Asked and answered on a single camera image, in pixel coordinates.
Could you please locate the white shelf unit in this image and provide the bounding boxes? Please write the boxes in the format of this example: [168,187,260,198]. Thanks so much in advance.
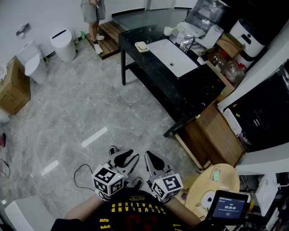
[235,146,289,231]

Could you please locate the wall-mounted holder fixture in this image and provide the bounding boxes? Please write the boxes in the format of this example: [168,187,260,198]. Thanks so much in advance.
[16,23,31,39]

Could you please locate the white rectangular sink basin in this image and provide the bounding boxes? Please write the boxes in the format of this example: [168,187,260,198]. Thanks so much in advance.
[146,38,199,78]

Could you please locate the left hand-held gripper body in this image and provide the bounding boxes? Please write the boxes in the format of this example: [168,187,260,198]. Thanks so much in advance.
[91,162,130,197]

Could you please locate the white tape roll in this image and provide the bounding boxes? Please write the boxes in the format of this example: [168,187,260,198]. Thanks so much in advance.
[200,191,218,208]

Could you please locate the white toilet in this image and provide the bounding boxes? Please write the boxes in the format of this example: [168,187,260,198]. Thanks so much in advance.
[17,40,48,85]

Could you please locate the white and black dispenser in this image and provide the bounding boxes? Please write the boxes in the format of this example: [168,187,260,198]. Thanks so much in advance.
[229,18,266,68]

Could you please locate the black floor cable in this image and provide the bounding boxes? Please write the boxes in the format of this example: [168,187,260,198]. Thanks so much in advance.
[74,164,100,193]

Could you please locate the white perforated panel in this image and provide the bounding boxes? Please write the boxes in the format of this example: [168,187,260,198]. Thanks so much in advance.
[223,108,242,136]

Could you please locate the person's black printed shirt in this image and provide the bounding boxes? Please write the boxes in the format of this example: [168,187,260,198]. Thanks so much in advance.
[51,188,226,231]

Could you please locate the person's right shoe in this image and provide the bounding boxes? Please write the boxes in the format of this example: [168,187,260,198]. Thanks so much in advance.
[132,177,143,190]

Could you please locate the person's right forearm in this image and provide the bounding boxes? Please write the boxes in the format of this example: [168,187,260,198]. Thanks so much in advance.
[167,198,203,228]

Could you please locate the chrome faucet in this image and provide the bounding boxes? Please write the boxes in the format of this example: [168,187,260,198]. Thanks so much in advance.
[182,36,196,54]

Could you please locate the clear plastic bags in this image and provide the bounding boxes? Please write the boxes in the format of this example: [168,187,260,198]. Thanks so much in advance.
[211,52,246,84]

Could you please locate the round wooden table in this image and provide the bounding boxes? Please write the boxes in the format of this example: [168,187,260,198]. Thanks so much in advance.
[184,163,240,220]

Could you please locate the white trash bin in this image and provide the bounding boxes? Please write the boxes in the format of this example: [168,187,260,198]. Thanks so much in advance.
[50,27,77,63]

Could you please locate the wooden cabinet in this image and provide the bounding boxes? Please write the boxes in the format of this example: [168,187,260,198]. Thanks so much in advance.
[173,103,246,171]

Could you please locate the black cabinet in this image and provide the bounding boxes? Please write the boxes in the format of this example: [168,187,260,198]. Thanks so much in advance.
[225,67,289,152]

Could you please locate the plastic-wrapped grey appliance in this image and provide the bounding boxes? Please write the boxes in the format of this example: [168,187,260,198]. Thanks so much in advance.
[186,0,231,34]

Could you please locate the white rectangular box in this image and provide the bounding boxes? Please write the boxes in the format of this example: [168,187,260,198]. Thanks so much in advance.
[4,194,57,231]

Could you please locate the wooden slatted step platform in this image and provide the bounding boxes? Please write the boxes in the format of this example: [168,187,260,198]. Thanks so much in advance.
[85,20,126,60]

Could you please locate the cream soap dish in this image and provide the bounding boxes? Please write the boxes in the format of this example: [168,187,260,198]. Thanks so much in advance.
[135,41,150,53]

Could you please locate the black marble vanity counter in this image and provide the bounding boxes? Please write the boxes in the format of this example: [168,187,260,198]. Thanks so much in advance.
[118,24,227,138]

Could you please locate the large cardboard box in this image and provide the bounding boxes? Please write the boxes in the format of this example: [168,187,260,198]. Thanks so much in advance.
[0,56,31,116]

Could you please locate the small brown cardboard box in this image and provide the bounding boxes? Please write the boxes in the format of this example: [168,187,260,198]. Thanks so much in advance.
[216,33,246,59]

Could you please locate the person's left forearm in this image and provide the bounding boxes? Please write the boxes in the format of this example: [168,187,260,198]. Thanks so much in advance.
[65,194,107,221]

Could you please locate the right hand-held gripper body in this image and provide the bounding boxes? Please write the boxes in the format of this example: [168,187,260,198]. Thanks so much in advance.
[147,169,184,202]

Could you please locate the black tablet with screen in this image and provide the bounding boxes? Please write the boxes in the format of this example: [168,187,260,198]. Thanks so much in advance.
[206,189,249,226]

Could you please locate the white box appliance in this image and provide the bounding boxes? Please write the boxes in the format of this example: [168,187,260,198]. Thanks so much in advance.
[196,24,224,49]

